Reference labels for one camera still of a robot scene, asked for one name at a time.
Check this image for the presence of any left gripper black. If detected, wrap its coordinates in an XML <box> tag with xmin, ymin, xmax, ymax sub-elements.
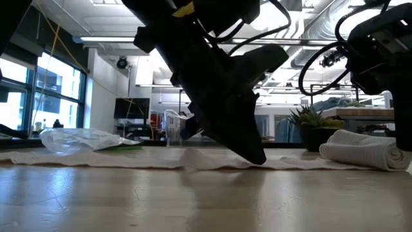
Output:
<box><xmin>133</xmin><ymin>19</ymin><xmax>267</xmax><ymax>165</ymax></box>

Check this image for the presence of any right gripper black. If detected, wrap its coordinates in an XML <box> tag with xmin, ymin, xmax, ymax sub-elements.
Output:
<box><xmin>346</xmin><ymin>41</ymin><xmax>412</xmax><ymax>152</ymax></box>

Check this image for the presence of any white elastic bandage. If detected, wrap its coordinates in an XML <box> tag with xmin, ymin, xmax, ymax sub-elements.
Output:
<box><xmin>0</xmin><ymin>129</ymin><xmax>412</xmax><ymax>172</ymax></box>

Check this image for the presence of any wooden workbench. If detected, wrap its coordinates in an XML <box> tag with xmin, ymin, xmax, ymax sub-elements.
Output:
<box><xmin>321</xmin><ymin>107</ymin><xmax>395</xmax><ymax>130</ymax></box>

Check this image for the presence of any clear plastic bin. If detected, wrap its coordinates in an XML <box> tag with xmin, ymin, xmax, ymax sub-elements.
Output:
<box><xmin>164</xmin><ymin>108</ymin><xmax>194</xmax><ymax>148</ymax></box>

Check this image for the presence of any red cabinet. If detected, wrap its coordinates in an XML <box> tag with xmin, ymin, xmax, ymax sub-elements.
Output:
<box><xmin>149</xmin><ymin>111</ymin><xmax>165</xmax><ymax>130</ymax></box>

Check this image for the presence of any black monitor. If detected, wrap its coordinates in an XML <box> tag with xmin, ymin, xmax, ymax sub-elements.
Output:
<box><xmin>113</xmin><ymin>97</ymin><xmax>151</xmax><ymax>120</ymax></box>

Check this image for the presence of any green container lid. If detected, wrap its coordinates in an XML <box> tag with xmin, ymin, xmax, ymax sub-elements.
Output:
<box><xmin>93</xmin><ymin>144</ymin><xmax>144</xmax><ymax>152</ymax></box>

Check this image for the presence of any potted succulent plant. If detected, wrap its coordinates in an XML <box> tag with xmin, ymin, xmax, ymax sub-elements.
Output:
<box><xmin>287</xmin><ymin>104</ymin><xmax>345</xmax><ymax>153</ymax></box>

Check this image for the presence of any black track light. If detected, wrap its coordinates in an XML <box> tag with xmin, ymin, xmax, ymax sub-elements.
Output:
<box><xmin>320</xmin><ymin>48</ymin><xmax>342</xmax><ymax>68</ymax></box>

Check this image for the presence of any clear plastic bag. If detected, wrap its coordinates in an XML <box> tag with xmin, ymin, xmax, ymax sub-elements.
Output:
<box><xmin>39</xmin><ymin>128</ymin><xmax>142</xmax><ymax>154</ymax></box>

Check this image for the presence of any ceiling light strip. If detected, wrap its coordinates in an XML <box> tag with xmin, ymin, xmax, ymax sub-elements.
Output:
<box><xmin>79</xmin><ymin>35</ymin><xmax>136</xmax><ymax>43</ymax></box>

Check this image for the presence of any large window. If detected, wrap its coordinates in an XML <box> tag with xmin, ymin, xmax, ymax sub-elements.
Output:
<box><xmin>0</xmin><ymin>48</ymin><xmax>88</xmax><ymax>139</ymax></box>

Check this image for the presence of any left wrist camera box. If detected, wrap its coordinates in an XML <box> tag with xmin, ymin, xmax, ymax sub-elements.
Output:
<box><xmin>233</xmin><ymin>44</ymin><xmax>290</xmax><ymax>91</ymax></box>

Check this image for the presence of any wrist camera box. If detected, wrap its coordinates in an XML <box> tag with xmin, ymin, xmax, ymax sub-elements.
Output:
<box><xmin>233</xmin><ymin>44</ymin><xmax>290</xmax><ymax>91</ymax></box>
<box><xmin>346</xmin><ymin>2</ymin><xmax>412</xmax><ymax>46</ymax></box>

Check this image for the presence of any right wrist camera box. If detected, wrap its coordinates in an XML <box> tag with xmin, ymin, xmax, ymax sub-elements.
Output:
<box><xmin>346</xmin><ymin>2</ymin><xmax>412</xmax><ymax>46</ymax></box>

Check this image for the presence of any silver ventilation duct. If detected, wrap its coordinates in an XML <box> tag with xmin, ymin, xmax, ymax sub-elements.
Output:
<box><xmin>289</xmin><ymin>0</ymin><xmax>355</xmax><ymax>68</ymax></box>

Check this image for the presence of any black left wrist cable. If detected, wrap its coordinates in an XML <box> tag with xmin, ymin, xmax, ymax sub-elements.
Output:
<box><xmin>205</xmin><ymin>0</ymin><xmax>292</xmax><ymax>56</ymax></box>

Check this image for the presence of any yellow hanging cable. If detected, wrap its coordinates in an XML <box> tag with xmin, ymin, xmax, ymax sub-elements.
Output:
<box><xmin>28</xmin><ymin>0</ymin><xmax>89</xmax><ymax>138</ymax></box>

